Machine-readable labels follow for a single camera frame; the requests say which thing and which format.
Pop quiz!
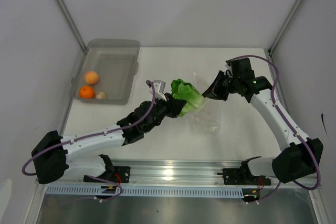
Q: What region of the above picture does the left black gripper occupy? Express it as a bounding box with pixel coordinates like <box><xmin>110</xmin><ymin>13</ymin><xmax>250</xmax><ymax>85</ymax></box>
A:
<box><xmin>144</xmin><ymin>93</ymin><xmax>186</xmax><ymax>133</ymax></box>

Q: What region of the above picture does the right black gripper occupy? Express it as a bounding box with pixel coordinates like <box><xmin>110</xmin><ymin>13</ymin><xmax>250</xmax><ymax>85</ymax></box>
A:
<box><xmin>201</xmin><ymin>71</ymin><xmax>240</xmax><ymax>102</ymax></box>

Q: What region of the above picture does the green plastic lettuce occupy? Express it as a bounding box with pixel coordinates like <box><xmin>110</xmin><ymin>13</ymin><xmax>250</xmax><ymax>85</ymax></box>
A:
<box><xmin>171</xmin><ymin>79</ymin><xmax>206</xmax><ymax>117</ymax></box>

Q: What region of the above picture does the clear zip top bag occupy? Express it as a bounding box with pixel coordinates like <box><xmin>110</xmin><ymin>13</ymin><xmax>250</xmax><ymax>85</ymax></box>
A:
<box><xmin>187</xmin><ymin>73</ymin><xmax>221</xmax><ymax>133</ymax></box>

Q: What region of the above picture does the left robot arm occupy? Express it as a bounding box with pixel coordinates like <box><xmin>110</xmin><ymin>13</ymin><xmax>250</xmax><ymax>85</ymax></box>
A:
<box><xmin>31</xmin><ymin>93</ymin><xmax>187</xmax><ymax>184</ymax></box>

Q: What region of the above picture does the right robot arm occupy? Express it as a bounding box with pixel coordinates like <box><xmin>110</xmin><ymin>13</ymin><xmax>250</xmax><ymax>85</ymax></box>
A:
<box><xmin>202</xmin><ymin>55</ymin><xmax>323</xmax><ymax>190</ymax></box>

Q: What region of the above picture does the clear plastic container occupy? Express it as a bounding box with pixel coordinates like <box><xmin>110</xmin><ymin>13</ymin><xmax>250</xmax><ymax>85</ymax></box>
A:
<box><xmin>71</xmin><ymin>39</ymin><xmax>140</xmax><ymax>105</ymax></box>

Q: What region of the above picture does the small garlic bulb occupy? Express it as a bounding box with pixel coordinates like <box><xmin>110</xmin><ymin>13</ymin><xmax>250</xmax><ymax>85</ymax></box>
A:
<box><xmin>96</xmin><ymin>92</ymin><xmax>106</xmax><ymax>100</ymax></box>

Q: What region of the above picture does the peach fruit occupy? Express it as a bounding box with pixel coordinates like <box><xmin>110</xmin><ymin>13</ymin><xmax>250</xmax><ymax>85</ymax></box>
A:
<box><xmin>83</xmin><ymin>71</ymin><xmax>99</xmax><ymax>86</ymax></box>

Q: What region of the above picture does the orange fruit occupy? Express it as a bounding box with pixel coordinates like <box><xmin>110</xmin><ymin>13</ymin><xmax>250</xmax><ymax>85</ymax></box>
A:
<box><xmin>78</xmin><ymin>86</ymin><xmax>95</xmax><ymax>99</ymax></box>

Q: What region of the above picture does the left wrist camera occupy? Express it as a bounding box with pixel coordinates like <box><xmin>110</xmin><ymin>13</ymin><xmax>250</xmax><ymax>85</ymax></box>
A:
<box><xmin>151</xmin><ymin>80</ymin><xmax>167</xmax><ymax>101</ymax></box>

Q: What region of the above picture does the aluminium mounting rail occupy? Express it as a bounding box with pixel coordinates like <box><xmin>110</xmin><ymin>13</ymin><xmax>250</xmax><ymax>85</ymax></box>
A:
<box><xmin>35</xmin><ymin>158</ymin><xmax>322</xmax><ymax>188</ymax></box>

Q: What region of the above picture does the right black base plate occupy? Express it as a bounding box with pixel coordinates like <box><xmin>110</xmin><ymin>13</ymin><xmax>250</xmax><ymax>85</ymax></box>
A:
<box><xmin>218</xmin><ymin>168</ymin><xmax>271</xmax><ymax>186</ymax></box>

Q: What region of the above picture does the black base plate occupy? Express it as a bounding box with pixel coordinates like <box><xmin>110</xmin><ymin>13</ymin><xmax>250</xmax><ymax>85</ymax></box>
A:
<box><xmin>83</xmin><ymin>166</ymin><xmax>131</xmax><ymax>183</ymax></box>
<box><xmin>218</xmin><ymin>168</ymin><xmax>271</xmax><ymax>186</ymax></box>

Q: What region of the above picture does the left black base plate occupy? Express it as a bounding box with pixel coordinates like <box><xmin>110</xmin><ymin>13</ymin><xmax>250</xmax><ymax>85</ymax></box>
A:
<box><xmin>83</xmin><ymin>166</ymin><xmax>131</xmax><ymax>183</ymax></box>

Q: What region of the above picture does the white slotted cable duct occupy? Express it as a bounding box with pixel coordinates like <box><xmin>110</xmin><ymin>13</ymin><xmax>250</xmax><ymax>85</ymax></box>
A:
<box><xmin>46</xmin><ymin>184</ymin><xmax>244</xmax><ymax>198</ymax></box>

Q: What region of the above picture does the right aluminium frame post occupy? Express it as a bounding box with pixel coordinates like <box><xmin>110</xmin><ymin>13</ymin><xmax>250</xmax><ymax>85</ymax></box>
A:
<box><xmin>267</xmin><ymin>0</ymin><xmax>306</xmax><ymax>57</ymax></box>

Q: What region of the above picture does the aluminium frame post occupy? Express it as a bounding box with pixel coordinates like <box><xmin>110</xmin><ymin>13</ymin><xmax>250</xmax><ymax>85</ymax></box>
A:
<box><xmin>267</xmin><ymin>0</ymin><xmax>306</xmax><ymax>57</ymax></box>
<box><xmin>54</xmin><ymin>0</ymin><xmax>87</xmax><ymax>53</ymax></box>

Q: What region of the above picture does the left aluminium frame post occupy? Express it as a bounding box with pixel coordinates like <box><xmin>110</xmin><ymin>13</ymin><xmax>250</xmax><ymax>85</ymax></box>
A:
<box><xmin>54</xmin><ymin>0</ymin><xmax>87</xmax><ymax>53</ymax></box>

